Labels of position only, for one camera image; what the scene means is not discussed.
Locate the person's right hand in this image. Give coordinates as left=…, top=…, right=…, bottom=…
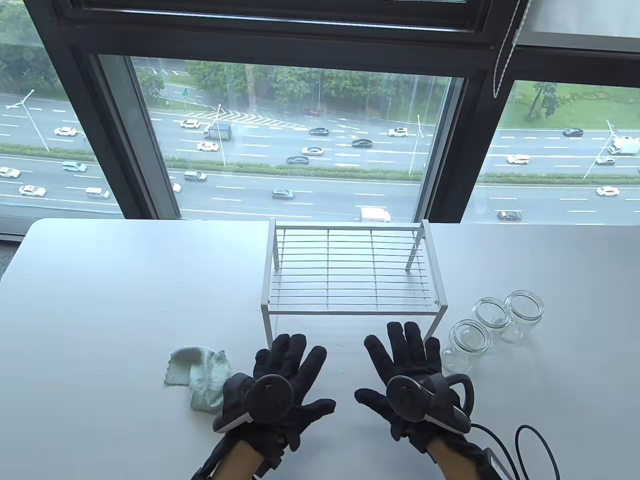
left=354, top=321, right=466, bottom=451

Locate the person's left hand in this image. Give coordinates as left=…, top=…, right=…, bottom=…
left=220, top=333, right=337, bottom=453

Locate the black grey hand controller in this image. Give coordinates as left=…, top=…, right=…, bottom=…
left=212, top=372, right=296, bottom=434
left=386, top=372, right=474, bottom=437

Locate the clear glass jar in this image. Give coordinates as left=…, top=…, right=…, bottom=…
left=499, top=290, right=545, bottom=344
left=472, top=297, right=512, bottom=346
left=441, top=319, right=491, bottom=375

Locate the light green fish scale cloth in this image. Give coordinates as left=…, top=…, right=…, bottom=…
left=164, top=345, right=233, bottom=413

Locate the person's right forearm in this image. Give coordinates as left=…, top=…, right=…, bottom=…
left=430, top=440, right=482, bottom=480

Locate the person's left forearm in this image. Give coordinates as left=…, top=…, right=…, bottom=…
left=215, top=442, right=262, bottom=480

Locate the white roller blind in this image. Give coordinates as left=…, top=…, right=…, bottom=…
left=517, top=0, right=640, bottom=38

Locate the white wire rack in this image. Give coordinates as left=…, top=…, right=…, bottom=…
left=260, top=218, right=449, bottom=353

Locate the black cable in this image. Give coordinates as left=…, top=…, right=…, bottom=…
left=467, top=422, right=562, bottom=480

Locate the white beaded blind cord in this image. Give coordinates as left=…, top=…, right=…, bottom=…
left=492, top=0, right=531, bottom=99

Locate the black window frame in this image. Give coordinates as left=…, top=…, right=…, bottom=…
left=22, top=0, right=640, bottom=236

